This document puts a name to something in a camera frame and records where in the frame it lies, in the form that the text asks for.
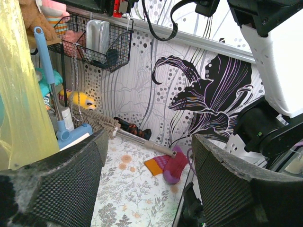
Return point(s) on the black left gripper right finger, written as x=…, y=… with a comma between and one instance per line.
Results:
x=236, y=193

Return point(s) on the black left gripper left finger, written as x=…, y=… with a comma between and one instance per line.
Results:
x=58, y=191

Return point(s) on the yellow plastic trash bag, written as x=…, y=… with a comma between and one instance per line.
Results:
x=26, y=131

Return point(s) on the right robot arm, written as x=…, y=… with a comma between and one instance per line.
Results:
x=274, y=30

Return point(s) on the purple orange knitted sock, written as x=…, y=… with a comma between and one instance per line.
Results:
x=170, y=167

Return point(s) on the grey chenille duster mop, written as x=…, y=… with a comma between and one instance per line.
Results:
x=99, y=121

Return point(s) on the black orange patterned item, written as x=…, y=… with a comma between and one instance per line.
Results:
x=133, y=129

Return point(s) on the yellow duck plush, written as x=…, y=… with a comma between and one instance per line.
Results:
x=81, y=99

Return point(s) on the teal folded cloth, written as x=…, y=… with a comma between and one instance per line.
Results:
x=44, y=86

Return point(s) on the silver pouch in basket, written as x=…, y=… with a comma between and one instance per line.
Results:
x=97, y=35

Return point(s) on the brown teddy bear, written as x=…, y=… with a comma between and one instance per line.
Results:
x=33, y=17

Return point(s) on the pink plush on shelf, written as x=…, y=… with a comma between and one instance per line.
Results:
x=56, y=15

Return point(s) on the blue handled floor sweeper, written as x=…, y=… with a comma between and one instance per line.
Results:
x=65, y=138

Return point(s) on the black wire basket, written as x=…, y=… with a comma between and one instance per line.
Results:
x=118, y=54

